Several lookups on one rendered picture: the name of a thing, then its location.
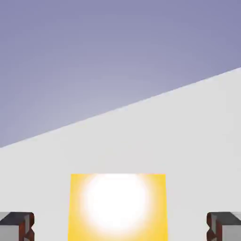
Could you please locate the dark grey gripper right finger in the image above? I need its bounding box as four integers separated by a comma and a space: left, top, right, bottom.
206, 212, 241, 241

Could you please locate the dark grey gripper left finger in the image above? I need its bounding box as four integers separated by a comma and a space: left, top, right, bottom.
0, 212, 35, 241

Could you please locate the small yellow cube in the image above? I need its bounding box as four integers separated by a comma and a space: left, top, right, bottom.
67, 173, 169, 241

